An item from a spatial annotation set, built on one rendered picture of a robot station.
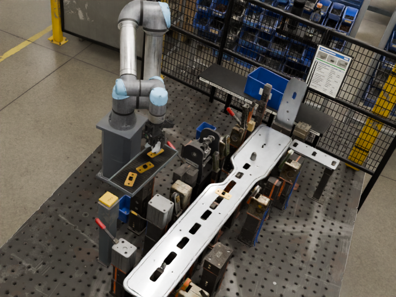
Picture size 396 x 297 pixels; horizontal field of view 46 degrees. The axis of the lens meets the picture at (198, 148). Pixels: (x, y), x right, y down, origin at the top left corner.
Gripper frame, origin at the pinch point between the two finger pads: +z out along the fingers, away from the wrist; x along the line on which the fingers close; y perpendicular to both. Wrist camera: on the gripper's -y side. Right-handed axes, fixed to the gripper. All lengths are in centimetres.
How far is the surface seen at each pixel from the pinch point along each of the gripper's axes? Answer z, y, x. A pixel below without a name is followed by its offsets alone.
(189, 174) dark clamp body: 10.1, -9.0, 15.8
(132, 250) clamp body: 12, 41, 30
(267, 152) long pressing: 18, -62, 28
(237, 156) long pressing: 18, -46, 19
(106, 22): 76, -151, -222
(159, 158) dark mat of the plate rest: 1.8, 1.4, 4.5
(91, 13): 73, -145, -239
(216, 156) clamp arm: 9.2, -28.7, 16.5
